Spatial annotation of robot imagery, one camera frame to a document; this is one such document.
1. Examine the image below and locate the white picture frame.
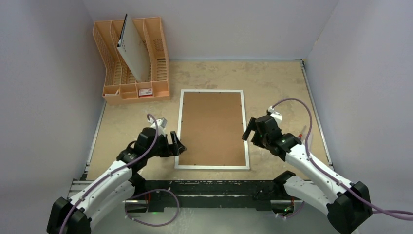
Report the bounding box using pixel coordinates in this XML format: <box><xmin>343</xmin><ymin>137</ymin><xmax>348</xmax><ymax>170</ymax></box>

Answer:
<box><xmin>174</xmin><ymin>89</ymin><xmax>250</xmax><ymax>170</ymax></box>

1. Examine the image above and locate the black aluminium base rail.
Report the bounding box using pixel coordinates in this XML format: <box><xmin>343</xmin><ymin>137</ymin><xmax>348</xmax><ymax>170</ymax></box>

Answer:
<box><xmin>131</xmin><ymin>180</ymin><xmax>299</xmax><ymax>212</ymax></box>

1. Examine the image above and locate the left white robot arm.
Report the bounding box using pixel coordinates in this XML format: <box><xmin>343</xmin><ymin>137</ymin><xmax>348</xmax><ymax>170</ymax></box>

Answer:
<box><xmin>46</xmin><ymin>127</ymin><xmax>186</xmax><ymax>234</ymax></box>

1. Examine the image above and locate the orange plastic file organizer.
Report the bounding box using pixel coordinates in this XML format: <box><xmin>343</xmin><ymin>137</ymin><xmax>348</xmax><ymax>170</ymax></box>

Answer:
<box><xmin>93</xmin><ymin>15</ymin><xmax>170</xmax><ymax>105</ymax></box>

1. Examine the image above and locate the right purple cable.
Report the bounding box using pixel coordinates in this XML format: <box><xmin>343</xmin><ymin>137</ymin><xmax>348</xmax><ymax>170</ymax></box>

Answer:
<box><xmin>271</xmin><ymin>98</ymin><xmax>413</xmax><ymax>222</ymax></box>

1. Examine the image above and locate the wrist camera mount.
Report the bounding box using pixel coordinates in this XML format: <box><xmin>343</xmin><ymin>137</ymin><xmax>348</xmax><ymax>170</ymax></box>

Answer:
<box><xmin>148</xmin><ymin>117</ymin><xmax>168</xmax><ymax>136</ymax></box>
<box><xmin>267</xmin><ymin>107</ymin><xmax>283</xmax><ymax>124</ymax></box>

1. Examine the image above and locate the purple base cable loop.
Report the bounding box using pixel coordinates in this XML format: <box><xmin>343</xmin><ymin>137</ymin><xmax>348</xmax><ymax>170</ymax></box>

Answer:
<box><xmin>125</xmin><ymin>187</ymin><xmax>181</xmax><ymax>227</ymax></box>

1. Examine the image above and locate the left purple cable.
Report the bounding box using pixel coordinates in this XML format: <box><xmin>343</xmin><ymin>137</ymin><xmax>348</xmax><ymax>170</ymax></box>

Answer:
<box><xmin>58</xmin><ymin>114</ymin><xmax>159</xmax><ymax>234</ymax></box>

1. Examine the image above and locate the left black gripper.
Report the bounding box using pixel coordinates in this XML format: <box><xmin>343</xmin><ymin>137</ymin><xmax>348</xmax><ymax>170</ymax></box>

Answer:
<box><xmin>146</xmin><ymin>131</ymin><xmax>185</xmax><ymax>158</ymax></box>

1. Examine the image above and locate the small red white box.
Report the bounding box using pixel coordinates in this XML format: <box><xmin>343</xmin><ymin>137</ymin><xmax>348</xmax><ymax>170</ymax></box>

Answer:
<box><xmin>138</xmin><ymin>88</ymin><xmax>153</xmax><ymax>97</ymax></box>

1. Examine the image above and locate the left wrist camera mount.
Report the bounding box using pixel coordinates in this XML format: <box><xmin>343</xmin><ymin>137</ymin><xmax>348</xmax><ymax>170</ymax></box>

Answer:
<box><xmin>148</xmin><ymin>117</ymin><xmax>168</xmax><ymax>136</ymax></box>

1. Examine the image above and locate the white board in organizer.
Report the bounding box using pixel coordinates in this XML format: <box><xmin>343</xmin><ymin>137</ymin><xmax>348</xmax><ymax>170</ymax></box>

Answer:
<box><xmin>117</xmin><ymin>14</ymin><xmax>150</xmax><ymax>82</ymax></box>

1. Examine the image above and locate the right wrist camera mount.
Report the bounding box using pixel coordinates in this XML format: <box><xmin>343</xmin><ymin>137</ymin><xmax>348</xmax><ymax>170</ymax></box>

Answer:
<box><xmin>267</xmin><ymin>107</ymin><xmax>283</xmax><ymax>124</ymax></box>

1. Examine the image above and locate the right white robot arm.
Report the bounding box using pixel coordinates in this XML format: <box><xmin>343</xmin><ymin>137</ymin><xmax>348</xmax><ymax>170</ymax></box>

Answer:
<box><xmin>242</xmin><ymin>115</ymin><xmax>373</xmax><ymax>234</ymax></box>

